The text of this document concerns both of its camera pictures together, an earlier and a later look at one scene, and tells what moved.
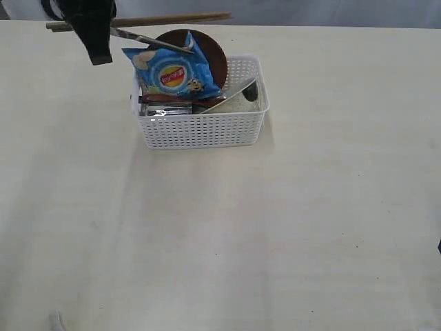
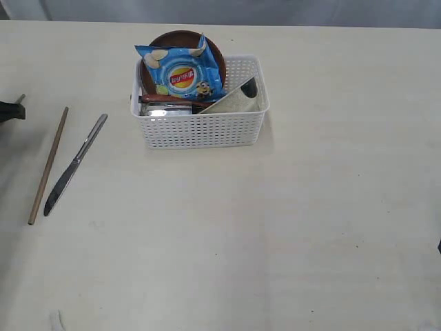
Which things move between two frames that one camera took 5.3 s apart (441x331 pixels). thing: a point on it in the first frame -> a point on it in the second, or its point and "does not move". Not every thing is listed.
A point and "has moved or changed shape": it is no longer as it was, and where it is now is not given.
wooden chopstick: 62,25 -> 22,97
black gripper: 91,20 -> 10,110
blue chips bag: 170,72 has moved or changed shape
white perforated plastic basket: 174,131 does not move
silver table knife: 122,33 -> 61,185
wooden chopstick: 65,26 -> 35,210
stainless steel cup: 165,108 does not move
